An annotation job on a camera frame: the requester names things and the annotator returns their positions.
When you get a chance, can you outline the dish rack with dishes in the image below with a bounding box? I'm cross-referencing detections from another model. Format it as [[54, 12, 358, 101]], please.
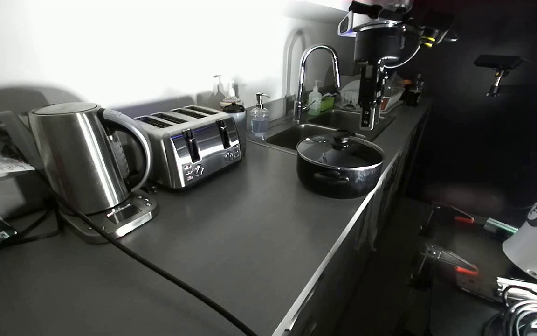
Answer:
[[384, 75, 412, 118]]

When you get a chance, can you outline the green dish soap bottle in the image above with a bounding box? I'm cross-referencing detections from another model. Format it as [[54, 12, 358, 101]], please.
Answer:
[[306, 81, 324, 122]]

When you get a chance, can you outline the stainless steel electric kettle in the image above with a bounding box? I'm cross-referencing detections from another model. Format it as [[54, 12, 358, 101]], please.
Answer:
[[28, 101, 155, 217]]

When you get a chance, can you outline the dark lidded jar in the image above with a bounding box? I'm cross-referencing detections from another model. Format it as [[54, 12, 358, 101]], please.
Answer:
[[220, 100, 250, 137]]

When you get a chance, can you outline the black camera on stand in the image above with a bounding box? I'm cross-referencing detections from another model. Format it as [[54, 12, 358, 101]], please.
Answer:
[[472, 53, 524, 100]]

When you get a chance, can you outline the black cooking pot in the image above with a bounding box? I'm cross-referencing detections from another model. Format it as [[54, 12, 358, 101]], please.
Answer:
[[294, 150, 386, 200]]

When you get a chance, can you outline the clear spray bottle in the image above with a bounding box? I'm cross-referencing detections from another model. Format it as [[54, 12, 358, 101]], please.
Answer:
[[209, 73, 231, 109]]

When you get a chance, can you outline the clear pump soap bottle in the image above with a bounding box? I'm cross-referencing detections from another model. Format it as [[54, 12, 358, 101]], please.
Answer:
[[248, 92, 272, 142]]

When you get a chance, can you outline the glass pot lid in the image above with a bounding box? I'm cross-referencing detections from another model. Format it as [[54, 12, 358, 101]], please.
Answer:
[[294, 131, 386, 172]]

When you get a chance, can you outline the red-handled clamp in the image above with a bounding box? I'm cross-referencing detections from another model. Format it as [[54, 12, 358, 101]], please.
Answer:
[[432, 200, 522, 238], [419, 241, 501, 303]]

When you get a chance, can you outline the steel kitchen sink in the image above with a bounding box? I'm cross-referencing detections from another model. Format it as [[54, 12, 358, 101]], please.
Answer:
[[265, 105, 408, 152]]

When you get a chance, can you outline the dark small bottle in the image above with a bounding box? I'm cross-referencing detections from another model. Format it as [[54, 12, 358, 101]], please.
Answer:
[[403, 73, 425, 109]]

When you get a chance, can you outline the white cable bundle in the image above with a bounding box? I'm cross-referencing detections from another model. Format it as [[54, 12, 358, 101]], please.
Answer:
[[492, 275, 537, 336]]

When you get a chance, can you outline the stainless steel four-slot toaster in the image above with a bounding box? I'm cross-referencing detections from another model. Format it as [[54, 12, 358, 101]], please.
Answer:
[[132, 103, 246, 193]]

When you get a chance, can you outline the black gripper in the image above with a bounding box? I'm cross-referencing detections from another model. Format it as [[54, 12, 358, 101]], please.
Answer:
[[358, 60, 391, 133]]

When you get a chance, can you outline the black power cable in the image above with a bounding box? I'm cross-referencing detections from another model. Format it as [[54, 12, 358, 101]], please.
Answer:
[[61, 204, 259, 336]]

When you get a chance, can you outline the grey chair back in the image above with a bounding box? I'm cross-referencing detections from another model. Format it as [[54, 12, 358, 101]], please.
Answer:
[[0, 85, 84, 118]]

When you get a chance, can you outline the steel kettle base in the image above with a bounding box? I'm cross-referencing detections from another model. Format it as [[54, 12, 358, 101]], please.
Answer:
[[56, 189, 158, 243]]

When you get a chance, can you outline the chrome gooseneck faucet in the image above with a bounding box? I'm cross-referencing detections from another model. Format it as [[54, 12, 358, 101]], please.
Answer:
[[291, 44, 345, 124]]

